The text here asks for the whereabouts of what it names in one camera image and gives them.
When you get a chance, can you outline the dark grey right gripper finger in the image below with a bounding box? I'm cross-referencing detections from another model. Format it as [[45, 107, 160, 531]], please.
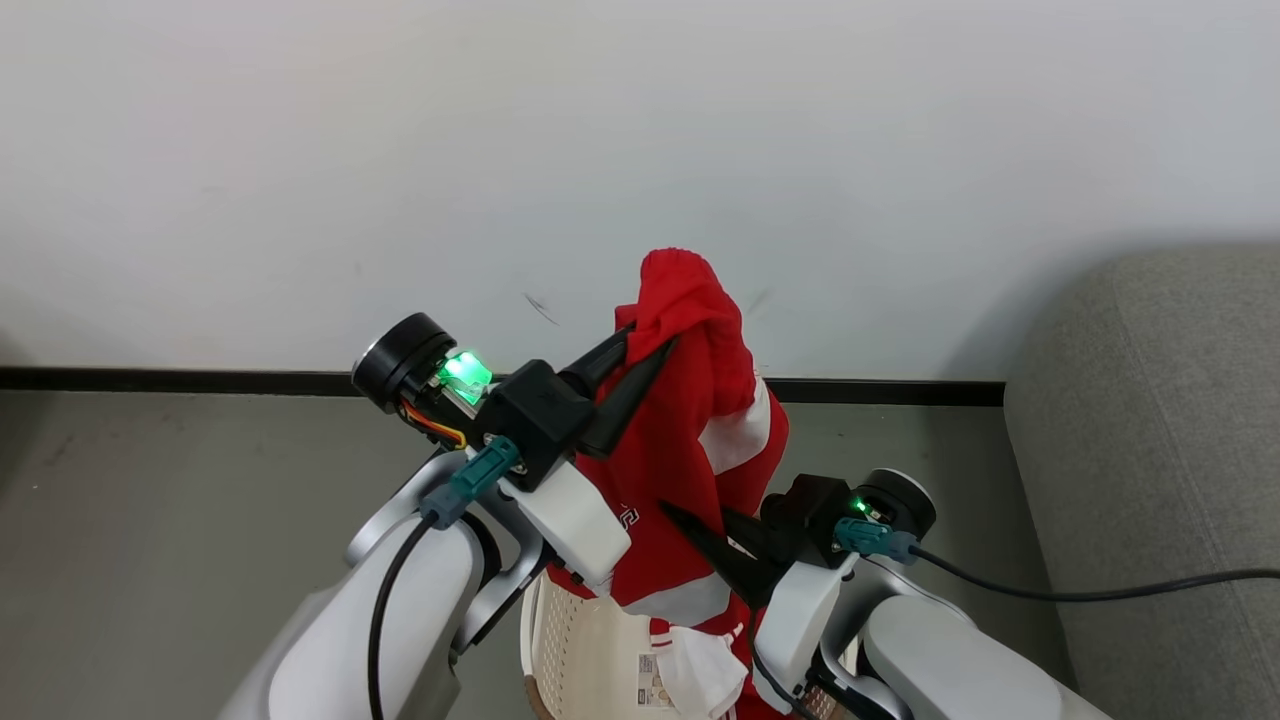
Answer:
[[720, 508, 786, 561], [658, 500, 777, 607]]

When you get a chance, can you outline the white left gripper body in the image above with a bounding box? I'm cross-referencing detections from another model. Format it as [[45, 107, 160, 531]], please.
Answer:
[[352, 313, 633, 593]]

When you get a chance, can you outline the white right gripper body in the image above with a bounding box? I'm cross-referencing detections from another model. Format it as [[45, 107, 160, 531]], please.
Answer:
[[752, 468, 938, 703]]

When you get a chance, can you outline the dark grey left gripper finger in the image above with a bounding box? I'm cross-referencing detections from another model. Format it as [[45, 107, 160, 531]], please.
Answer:
[[578, 338, 681, 459], [560, 322, 638, 401]]

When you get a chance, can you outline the red and white garment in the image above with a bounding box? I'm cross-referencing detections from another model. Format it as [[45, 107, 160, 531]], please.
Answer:
[[548, 248, 791, 720]]

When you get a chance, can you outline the cream perforated laundry basket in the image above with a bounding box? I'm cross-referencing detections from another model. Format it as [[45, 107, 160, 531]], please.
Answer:
[[520, 570, 861, 720]]

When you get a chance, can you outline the grey fabric sofa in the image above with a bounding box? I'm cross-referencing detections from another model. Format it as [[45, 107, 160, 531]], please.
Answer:
[[1003, 248, 1280, 720]]

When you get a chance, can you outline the black baseboard strip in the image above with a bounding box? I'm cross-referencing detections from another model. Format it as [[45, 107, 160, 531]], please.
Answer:
[[0, 367, 1006, 408]]

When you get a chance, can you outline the thin black cable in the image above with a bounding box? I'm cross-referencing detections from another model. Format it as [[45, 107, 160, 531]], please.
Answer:
[[746, 620, 823, 720]]

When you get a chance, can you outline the black cable with teal plug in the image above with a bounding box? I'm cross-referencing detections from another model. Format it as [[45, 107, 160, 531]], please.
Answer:
[[835, 518, 1280, 603], [368, 437, 521, 720]]

